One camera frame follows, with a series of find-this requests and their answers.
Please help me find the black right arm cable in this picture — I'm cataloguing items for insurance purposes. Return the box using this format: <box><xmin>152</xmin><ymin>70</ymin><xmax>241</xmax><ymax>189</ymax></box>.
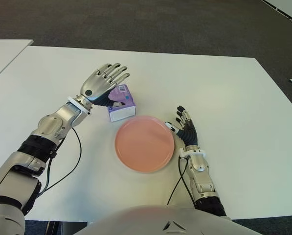
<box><xmin>167</xmin><ymin>156</ymin><xmax>198</xmax><ymax>205</ymax></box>

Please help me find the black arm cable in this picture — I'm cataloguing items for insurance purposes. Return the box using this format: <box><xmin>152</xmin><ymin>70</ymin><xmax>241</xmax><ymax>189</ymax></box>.
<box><xmin>38</xmin><ymin>127</ymin><xmax>82</xmax><ymax>196</ymax></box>
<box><xmin>167</xmin><ymin>156</ymin><xmax>198</xmax><ymax>205</ymax></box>

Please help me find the purple tissue paper pack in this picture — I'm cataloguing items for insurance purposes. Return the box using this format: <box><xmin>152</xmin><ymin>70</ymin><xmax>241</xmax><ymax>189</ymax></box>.
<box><xmin>106</xmin><ymin>84</ymin><xmax>137</xmax><ymax>122</ymax></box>

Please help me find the white neighbouring table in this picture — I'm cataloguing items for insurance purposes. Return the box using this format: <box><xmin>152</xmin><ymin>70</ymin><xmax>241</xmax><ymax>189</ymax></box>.
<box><xmin>0</xmin><ymin>39</ymin><xmax>34</xmax><ymax>85</ymax></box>

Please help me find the grey robot torso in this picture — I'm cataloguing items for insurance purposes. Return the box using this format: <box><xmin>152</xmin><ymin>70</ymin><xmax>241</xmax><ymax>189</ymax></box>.
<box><xmin>72</xmin><ymin>205</ymin><xmax>261</xmax><ymax>235</ymax></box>

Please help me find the pink round plate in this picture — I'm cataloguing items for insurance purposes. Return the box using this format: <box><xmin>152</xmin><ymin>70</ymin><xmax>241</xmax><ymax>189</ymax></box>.
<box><xmin>114</xmin><ymin>116</ymin><xmax>175</xmax><ymax>174</ymax></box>

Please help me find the white table with dark edge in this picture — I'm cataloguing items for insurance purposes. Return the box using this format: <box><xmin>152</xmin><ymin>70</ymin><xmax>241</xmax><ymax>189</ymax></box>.
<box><xmin>260</xmin><ymin>0</ymin><xmax>292</xmax><ymax>31</ymax></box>

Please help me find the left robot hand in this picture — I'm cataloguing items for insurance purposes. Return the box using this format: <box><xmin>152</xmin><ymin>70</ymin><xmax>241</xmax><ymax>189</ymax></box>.
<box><xmin>80</xmin><ymin>63</ymin><xmax>131</xmax><ymax>106</ymax></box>

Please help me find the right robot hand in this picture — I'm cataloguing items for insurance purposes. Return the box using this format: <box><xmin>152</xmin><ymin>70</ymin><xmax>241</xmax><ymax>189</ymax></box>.
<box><xmin>165</xmin><ymin>105</ymin><xmax>199</xmax><ymax>147</ymax></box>

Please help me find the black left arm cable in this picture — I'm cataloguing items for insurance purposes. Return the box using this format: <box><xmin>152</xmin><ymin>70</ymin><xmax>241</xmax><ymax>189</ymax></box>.
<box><xmin>38</xmin><ymin>127</ymin><xmax>82</xmax><ymax>196</ymax></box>

